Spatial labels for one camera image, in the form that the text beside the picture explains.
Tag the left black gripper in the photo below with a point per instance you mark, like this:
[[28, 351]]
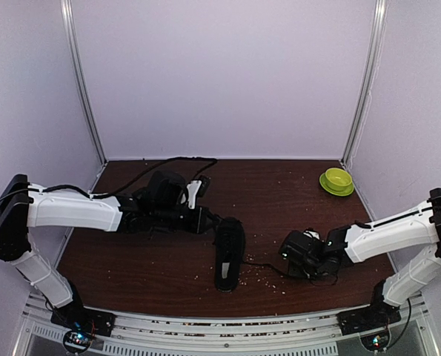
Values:
[[197, 226]]

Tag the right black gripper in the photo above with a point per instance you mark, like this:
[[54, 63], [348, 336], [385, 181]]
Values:
[[293, 270]]

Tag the black sneaker shoe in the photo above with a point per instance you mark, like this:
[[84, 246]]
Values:
[[230, 248]]

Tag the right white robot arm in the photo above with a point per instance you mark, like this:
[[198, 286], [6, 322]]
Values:
[[352, 244]]

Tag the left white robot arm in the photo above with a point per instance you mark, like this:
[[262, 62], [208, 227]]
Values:
[[24, 206]]

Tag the green bowl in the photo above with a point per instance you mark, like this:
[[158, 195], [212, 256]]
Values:
[[337, 182]]

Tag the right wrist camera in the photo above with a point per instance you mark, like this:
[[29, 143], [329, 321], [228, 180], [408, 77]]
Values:
[[312, 234]]

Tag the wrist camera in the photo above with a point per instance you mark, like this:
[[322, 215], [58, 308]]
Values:
[[312, 234], [195, 189]]

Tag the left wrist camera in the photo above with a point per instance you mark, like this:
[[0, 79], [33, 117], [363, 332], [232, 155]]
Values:
[[195, 189]]

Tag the front aluminium rail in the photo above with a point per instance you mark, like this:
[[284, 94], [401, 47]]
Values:
[[316, 333]]

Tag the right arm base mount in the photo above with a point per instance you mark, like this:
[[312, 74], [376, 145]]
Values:
[[372, 326]]

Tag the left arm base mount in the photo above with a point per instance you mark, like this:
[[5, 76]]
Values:
[[80, 334]]

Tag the right aluminium frame post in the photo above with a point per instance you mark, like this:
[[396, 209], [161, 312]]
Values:
[[370, 71]]

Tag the aluminium frame post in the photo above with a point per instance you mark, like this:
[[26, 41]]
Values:
[[370, 71], [81, 86]]

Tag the left aluminium frame post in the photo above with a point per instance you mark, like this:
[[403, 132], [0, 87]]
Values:
[[81, 86]]

